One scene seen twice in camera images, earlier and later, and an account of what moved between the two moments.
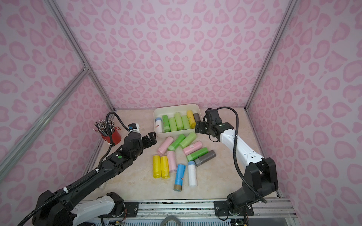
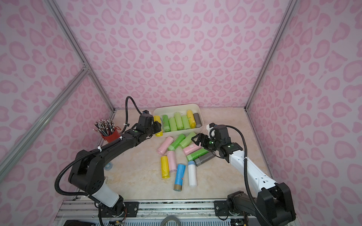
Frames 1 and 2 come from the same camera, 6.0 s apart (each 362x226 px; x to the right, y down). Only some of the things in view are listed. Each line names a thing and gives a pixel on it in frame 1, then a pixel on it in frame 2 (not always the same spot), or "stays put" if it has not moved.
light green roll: x=178 y=120 stays put
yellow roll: x=157 y=172 to x=157 y=118
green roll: x=173 y=124 stays put
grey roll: x=197 y=117 stays put
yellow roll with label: x=191 y=118 stays put
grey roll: x=201 y=159 stays put
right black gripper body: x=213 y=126 to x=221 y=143
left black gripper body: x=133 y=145 to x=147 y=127
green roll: x=185 y=122 stays put
